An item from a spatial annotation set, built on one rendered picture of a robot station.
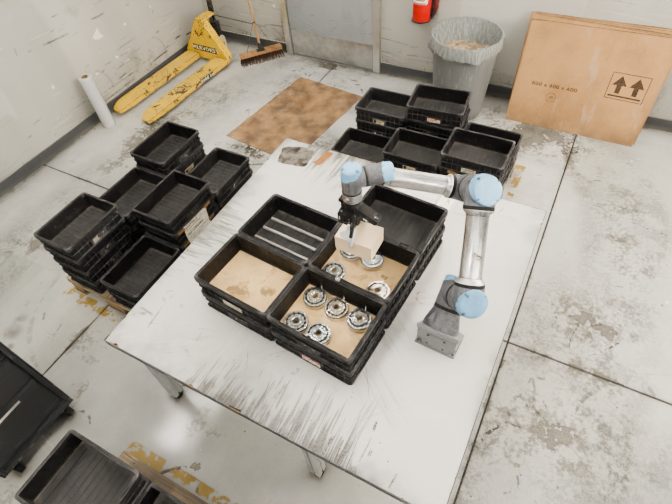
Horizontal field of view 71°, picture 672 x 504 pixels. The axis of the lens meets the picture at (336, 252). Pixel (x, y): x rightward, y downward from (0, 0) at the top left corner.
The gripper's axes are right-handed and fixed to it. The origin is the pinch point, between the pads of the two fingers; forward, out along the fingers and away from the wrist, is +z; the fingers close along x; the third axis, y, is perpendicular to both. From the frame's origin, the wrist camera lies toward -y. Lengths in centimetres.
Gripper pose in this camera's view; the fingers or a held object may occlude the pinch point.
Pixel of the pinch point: (359, 235)
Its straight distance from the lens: 191.8
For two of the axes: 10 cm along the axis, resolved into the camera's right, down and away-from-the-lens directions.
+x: -4.6, 7.1, -5.4
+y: -8.9, -3.2, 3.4
